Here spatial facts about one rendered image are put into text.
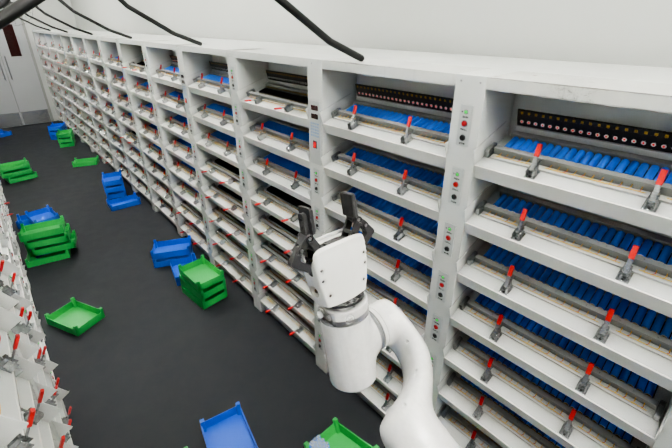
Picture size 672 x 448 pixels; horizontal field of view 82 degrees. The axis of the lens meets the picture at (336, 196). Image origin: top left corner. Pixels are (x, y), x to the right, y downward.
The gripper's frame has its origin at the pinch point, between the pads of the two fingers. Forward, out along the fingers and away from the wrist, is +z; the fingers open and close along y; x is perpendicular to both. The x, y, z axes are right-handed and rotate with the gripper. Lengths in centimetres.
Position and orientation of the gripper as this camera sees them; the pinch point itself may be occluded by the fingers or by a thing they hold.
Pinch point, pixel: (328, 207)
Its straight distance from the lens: 59.2
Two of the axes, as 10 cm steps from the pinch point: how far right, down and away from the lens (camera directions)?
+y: 8.0, -2.7, 5.4
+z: -1.4, -9.5, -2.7
